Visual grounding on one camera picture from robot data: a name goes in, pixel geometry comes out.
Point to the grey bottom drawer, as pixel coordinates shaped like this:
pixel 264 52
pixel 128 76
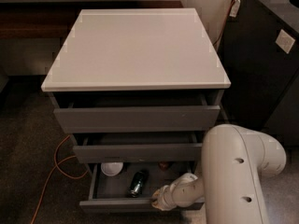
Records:
pixel 111 194

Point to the grey middle drawer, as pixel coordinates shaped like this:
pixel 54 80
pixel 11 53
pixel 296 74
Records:
pixel 138 147

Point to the dark wooden bench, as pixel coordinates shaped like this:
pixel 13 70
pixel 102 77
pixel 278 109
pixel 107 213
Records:
pixel 55 19

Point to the grey drawer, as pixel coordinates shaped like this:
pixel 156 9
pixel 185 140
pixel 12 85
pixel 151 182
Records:
pixel 135 119
pixel 138 147
pixel 111 194

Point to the grey top drawer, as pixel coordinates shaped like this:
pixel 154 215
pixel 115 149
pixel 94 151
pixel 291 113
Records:
pixel 135 119

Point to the black cabinet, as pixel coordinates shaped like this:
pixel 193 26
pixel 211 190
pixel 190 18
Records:
pixel 264 92

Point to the grey drawer cabinet white top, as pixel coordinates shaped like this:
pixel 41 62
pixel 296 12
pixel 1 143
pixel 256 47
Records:
pixel 136 57

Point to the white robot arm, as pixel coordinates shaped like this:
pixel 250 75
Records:
pixel 233 160

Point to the white square label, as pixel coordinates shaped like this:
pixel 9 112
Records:
pixel 285 41

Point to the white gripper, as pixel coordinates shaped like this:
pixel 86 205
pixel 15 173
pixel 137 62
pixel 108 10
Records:
pixel 168 197

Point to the brown round can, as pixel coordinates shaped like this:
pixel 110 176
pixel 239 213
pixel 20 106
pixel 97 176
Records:
pixel 164 165

